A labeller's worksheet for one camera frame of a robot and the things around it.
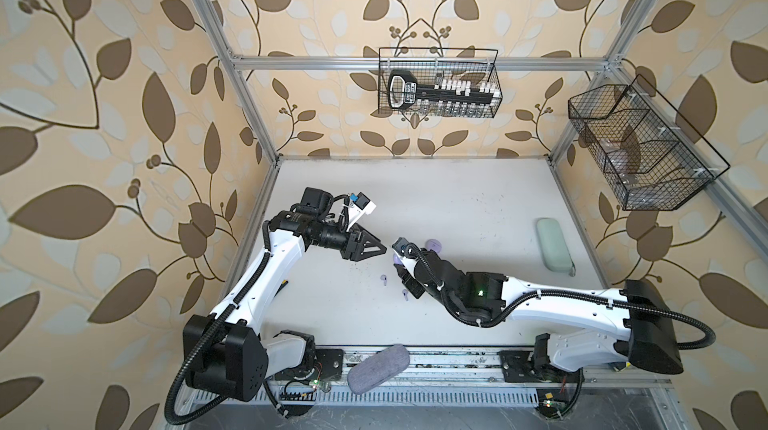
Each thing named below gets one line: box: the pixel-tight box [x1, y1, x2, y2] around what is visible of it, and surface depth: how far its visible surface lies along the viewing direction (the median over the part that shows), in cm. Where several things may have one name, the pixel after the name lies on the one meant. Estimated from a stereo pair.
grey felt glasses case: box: [347, 344, 411, 395], surface depth 72 cm
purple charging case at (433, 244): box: [425, 238, 442, 254], surface depth 97 cm
